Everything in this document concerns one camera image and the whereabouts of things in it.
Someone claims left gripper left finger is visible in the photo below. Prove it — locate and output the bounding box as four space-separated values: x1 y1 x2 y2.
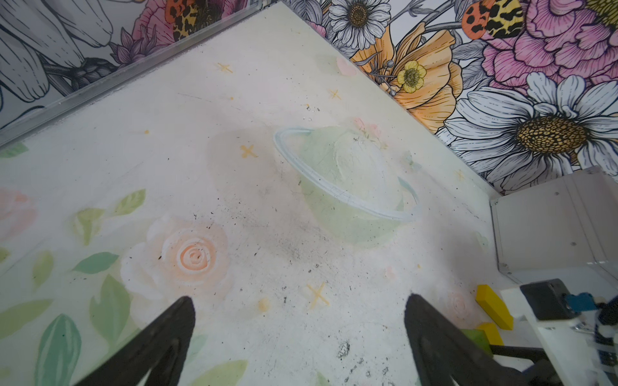
78 296 196 385

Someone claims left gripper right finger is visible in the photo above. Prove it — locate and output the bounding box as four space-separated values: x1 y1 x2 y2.
404 294 526 385

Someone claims green rectangular block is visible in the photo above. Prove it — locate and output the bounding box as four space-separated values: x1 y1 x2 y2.
461 329 493 357

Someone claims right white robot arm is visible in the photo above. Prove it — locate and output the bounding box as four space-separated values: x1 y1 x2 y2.
501 278 617 385

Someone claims yellow rectangular block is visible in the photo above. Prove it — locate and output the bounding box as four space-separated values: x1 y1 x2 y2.
476 285 514 331

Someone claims small yellow cube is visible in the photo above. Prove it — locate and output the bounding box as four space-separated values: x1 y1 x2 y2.
476 323 504 346

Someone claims silver metal case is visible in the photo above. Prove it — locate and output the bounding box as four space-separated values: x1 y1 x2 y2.
490 167 617 288

